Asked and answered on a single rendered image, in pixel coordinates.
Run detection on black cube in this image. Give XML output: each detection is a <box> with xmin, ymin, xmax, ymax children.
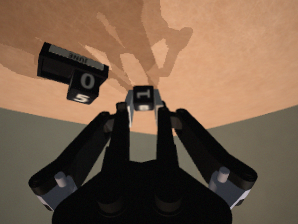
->
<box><xmin>133</xmin><ymin>85</ymin><xmax>154</xmax><ymax>111</ymax></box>
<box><xmin>66</xmin><ymin>69</ymin><xmax>101</xmax><ymax>105</ymax></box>

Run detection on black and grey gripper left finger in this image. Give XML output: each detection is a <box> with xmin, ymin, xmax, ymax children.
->
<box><xmin>28</xmin><ymin>90</ymin><xmax>134</xmax><ymax>213</ymax></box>

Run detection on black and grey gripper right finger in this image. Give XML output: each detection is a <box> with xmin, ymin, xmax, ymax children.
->
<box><xmin>154</xmin><ymin>89</ymin><xmax>258</xmax><ymax>212</ymax></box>

